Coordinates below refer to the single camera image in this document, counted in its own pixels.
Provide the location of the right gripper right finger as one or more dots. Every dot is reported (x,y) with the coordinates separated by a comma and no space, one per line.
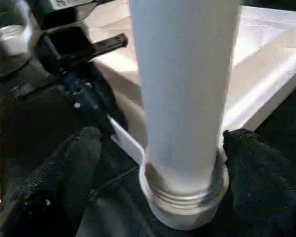
(271,187)

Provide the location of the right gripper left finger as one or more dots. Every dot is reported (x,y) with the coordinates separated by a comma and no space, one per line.
(39,192)

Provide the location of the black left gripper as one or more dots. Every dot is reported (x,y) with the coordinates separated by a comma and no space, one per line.
(69,44)

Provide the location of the white plastic table leg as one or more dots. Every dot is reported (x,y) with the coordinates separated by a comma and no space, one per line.
(182,89)

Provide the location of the white plastic children's table top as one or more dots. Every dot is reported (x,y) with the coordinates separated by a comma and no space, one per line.
(266,59)

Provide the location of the black work mat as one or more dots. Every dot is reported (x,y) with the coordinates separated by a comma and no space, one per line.
(29,128)

